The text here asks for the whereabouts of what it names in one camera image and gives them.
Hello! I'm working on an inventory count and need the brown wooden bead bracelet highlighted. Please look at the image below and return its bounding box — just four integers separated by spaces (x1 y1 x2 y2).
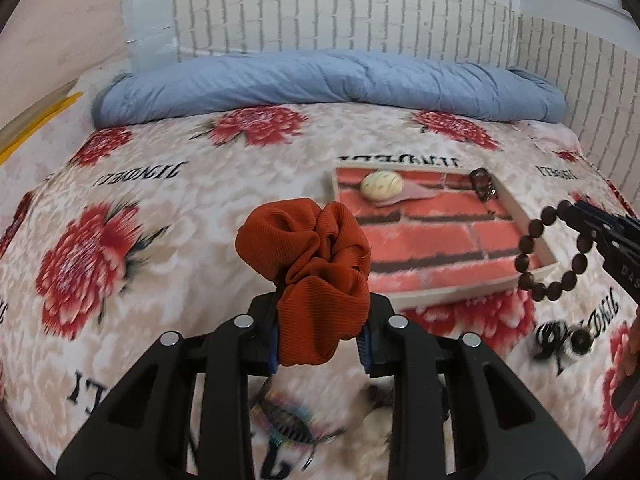
514 199 596 302

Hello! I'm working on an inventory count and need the rainbow black claw clip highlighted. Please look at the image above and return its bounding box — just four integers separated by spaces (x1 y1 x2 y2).
250 377 347 479

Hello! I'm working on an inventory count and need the rust orange scrunchie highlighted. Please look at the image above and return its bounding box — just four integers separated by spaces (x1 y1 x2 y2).
235 198 371 366

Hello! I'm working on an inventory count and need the right hand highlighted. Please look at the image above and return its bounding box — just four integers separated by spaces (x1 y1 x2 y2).
616 309 640 382

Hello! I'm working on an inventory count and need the white tray brick pattern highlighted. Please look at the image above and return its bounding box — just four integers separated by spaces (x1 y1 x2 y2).
332 159 530 310

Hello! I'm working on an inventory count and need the cream oval hair clip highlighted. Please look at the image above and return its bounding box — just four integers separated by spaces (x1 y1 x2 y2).
359 170 404 202

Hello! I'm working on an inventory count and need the white brick pattern headboard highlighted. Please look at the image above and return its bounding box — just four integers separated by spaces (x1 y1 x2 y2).
170 0 639 200

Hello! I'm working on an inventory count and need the blue folded quilt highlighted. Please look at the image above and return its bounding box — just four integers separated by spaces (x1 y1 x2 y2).
92 50 566 128

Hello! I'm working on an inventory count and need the clear plastic sheet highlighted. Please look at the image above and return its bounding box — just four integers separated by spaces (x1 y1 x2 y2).
120 0 178 72

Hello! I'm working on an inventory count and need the dark beaded bracelet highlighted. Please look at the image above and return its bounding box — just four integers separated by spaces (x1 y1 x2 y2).
468 167 499 204

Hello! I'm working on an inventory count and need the yellow edged bed frame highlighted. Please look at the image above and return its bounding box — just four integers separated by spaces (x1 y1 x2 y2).
0 79 84 165

